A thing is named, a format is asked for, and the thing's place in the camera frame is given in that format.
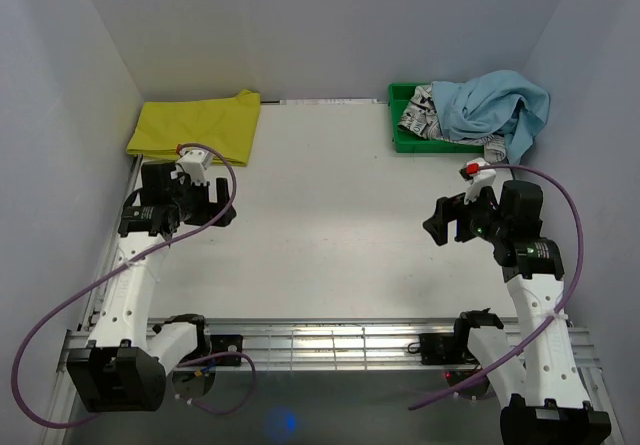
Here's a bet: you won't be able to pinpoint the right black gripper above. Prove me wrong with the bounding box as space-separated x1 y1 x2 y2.
422 181 507 245

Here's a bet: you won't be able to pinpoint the light blue trousers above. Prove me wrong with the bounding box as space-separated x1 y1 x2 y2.
431 70 550 165

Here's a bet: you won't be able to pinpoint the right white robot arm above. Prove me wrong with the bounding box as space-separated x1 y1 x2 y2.
423 180 612 444

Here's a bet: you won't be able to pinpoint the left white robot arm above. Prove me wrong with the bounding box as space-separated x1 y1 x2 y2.
66 149 236 413

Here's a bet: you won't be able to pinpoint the folded yellow trousers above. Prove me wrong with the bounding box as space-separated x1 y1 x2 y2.
126 90 261 166

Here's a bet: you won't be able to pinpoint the newspaper print trousers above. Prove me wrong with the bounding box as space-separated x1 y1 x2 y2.
399 84 507 163

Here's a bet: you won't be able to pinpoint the green plastic bin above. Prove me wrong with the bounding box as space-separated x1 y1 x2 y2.
388 81 485 155

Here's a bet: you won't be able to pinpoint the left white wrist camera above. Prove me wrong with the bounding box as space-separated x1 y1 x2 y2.
176 148 213 186

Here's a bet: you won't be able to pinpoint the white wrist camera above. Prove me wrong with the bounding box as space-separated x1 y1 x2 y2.
459 158 496 205
176 148 213 186

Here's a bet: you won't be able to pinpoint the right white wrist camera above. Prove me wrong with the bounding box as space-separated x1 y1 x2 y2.
459 158 496 205

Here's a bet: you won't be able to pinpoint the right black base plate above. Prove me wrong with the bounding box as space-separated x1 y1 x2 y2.
419 333 460 366

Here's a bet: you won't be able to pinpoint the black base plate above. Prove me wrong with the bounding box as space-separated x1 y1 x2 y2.
205 334 244 368
419 333 460 366

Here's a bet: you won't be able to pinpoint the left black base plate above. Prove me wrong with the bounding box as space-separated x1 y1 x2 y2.
205 334 244 368

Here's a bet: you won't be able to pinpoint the aluminium mounting rail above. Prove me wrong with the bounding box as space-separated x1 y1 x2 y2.
55 317 611 374

